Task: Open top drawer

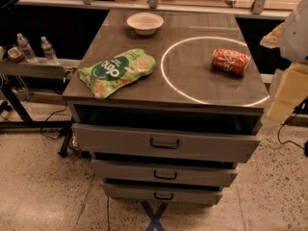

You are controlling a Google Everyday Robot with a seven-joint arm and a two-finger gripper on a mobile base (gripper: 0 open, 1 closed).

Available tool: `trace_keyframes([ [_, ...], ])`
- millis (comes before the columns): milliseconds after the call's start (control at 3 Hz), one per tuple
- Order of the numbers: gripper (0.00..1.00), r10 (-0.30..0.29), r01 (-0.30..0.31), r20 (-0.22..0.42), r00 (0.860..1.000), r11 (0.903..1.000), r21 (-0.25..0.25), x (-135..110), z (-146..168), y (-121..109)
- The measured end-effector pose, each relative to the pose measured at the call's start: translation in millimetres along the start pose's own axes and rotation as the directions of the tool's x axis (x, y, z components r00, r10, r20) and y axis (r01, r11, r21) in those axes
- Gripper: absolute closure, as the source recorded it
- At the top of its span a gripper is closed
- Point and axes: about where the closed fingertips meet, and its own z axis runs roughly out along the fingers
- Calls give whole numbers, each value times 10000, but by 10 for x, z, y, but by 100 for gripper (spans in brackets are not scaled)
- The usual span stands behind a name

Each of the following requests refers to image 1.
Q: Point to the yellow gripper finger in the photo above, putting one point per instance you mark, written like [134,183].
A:
[272,39]
[292,90]

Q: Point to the grey top drawer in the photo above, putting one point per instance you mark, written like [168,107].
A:
[165,144]

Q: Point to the grey drawer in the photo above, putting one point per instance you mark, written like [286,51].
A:
[165,144]
[200,197]
[167,174]

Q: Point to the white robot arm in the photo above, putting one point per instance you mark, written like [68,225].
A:
[291,38]

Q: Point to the grey drawer cabinet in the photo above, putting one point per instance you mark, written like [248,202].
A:
[184,93]

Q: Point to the grey middle drawer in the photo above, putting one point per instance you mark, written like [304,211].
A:
[167,174]

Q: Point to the grey bottom drawer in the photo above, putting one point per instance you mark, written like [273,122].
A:
[200,197]

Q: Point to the orange soda can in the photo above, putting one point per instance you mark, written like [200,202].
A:
[230,61]

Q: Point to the white bowl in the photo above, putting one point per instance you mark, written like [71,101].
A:
[145,24]

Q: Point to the green chip bag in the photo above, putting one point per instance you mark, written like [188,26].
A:
[106,77]

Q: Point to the blue tape cross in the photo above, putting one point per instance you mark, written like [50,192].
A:
[154,216]

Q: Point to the right clear water bottle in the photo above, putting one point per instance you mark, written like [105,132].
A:
[48,51]

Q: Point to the clear water bottle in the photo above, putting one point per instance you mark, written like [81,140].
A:
[48,51]
[26,48]

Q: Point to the grey side table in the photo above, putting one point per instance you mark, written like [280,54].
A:
[39,69]

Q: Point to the left clear water bottle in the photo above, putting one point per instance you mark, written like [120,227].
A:
[26,48]

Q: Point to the small bowl on side table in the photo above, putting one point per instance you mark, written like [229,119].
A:
[12,54]

